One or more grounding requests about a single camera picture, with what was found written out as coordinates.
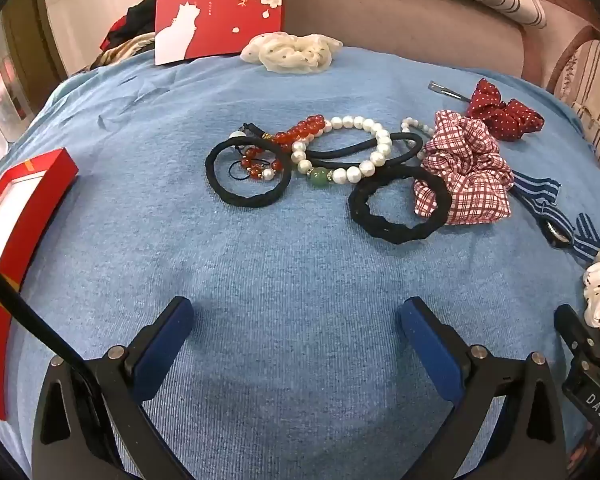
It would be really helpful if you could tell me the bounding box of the blue cloth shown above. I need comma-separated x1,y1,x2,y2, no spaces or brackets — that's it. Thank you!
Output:
0,45,600,480

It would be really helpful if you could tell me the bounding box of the striped floral cushion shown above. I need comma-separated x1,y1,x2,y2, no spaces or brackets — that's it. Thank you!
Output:
552,37,600,186

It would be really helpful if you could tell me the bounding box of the red bead bracelet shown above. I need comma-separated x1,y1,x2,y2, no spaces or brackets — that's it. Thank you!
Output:
240,115,327,181

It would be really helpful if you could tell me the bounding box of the red gift box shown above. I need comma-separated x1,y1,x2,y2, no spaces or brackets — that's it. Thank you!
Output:
0,148,79,421

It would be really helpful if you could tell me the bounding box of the flat black hair tie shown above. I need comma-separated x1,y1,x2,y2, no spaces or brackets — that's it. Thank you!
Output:
204,135,292,208

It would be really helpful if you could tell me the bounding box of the red polka dot scrunchie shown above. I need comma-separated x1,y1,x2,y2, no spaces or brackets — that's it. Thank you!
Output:
465,78,545,142

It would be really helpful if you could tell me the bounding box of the silver hair clip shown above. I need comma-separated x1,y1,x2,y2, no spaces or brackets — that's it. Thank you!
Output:
428,81,473,103

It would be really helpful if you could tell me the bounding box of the red floral box lid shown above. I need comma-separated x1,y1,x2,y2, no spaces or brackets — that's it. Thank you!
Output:
155,0,287,66

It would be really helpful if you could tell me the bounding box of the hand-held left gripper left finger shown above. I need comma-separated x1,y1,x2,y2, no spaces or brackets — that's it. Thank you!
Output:
31,296,196,480

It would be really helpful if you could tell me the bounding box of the thin hair elastic with pearl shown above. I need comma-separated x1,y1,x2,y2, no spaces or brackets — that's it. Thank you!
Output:
228,122,427,170

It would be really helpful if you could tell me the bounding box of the red plaid scrunchie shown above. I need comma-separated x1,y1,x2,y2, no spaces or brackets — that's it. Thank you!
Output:
413,108,515,224

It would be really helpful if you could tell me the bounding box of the brown wooden frame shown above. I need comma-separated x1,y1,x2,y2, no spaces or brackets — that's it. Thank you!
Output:
2,0,68,86

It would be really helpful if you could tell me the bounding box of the pearl bracelet with green bead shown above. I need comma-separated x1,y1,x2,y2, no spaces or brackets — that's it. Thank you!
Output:
291,116,393,187

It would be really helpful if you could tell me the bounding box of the mauve sofa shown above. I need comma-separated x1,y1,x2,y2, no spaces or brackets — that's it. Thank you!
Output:
284,0,528,78

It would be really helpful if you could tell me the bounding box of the small pearl bracelet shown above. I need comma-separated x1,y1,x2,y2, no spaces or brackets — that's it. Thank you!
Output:
401,117,437,161

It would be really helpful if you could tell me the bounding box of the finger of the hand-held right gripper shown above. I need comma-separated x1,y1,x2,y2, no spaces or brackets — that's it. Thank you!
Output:
554,304,600,441

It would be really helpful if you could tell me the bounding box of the thick braided black hair tie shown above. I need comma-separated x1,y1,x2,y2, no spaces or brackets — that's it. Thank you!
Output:
348,165,453,245

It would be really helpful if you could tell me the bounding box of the dark clothes pile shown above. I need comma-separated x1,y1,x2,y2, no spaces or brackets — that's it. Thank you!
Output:
90,0,158,68

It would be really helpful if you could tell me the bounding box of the cream dotted scrunchie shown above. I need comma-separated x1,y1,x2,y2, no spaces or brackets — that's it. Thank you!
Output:
241,33,344,75

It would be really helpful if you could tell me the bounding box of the black cable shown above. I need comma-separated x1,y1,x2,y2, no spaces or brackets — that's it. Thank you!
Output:
0,249,96,386

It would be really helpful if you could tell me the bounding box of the tiny thin black elastic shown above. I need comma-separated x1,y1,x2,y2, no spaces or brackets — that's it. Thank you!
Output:
227,159,273,182

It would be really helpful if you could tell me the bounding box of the blue striped bow hair tie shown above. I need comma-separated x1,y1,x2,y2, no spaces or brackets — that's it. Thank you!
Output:
510,170,600,263

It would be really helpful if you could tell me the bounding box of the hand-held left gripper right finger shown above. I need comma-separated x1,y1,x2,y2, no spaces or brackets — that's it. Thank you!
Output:
399,296,568,480

